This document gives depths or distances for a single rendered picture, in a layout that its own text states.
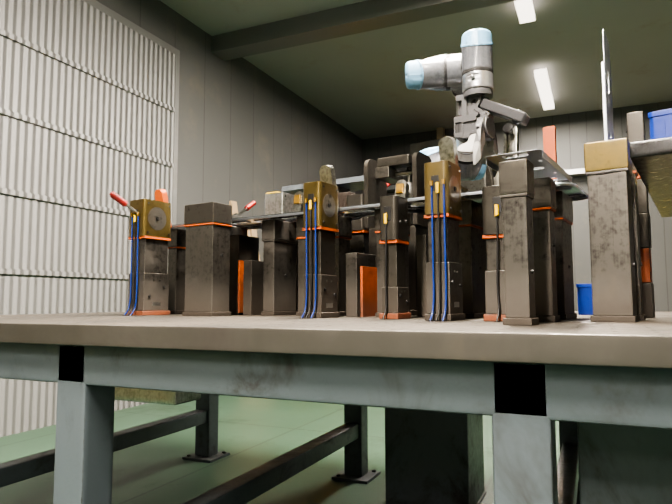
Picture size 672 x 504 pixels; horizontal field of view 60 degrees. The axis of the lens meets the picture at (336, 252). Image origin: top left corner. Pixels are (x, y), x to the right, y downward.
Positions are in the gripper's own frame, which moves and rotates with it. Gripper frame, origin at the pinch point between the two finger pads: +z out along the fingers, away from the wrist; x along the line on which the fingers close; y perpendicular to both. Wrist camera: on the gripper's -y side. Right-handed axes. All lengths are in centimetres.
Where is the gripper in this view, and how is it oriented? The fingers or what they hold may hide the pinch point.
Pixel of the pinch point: (488, 171)
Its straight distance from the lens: 146.0
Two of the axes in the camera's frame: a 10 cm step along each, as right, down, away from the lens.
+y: -8.4, 0.5, 5.4
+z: 0.0, 10.0, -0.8
